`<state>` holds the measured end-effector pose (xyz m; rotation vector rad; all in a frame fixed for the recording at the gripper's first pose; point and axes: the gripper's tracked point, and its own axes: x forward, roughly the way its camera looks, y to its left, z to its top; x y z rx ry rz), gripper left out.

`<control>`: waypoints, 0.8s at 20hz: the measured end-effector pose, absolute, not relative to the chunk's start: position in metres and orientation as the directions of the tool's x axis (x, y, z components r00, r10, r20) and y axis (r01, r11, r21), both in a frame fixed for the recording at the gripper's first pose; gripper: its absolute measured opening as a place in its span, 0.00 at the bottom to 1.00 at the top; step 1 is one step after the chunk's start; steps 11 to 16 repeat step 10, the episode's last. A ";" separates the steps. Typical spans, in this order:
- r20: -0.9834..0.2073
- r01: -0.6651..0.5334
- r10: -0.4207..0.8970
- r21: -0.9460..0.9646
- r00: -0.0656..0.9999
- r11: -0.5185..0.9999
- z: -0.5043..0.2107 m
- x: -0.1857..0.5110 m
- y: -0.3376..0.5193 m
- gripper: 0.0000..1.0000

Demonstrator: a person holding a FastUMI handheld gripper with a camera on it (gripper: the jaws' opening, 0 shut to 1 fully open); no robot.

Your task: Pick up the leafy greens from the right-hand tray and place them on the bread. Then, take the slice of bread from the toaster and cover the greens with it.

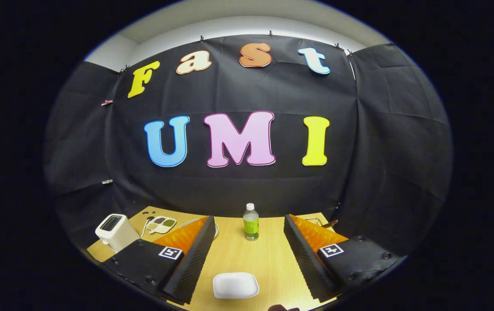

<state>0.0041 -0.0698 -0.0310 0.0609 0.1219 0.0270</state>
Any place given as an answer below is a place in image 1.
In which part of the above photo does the green label plastic bottle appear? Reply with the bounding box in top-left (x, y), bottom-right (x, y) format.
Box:
top-left (243, 203), bottom-right (260, 241)

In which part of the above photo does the small white rounded plate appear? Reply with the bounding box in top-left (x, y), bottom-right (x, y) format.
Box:
top-left (212, 272), bottom-right (260, 299)

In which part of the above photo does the white toaster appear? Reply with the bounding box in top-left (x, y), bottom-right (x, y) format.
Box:
top-left (95, 214), bottom-right (140, 253)

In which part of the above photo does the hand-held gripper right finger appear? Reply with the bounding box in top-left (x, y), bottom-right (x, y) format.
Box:
top-left (283, 214), bottom-right (406, 303)

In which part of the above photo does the white divided dish with beans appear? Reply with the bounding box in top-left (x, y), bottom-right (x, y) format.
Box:
top-left (147, 216), bottom-right (177, 235)

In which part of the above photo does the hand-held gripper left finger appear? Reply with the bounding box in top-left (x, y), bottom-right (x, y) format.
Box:
top-left (102, 215), bottom-right (216, 305)

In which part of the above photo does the round white plate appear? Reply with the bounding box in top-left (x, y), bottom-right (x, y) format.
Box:
top-left (180, 218), bottom-right (220, 239)

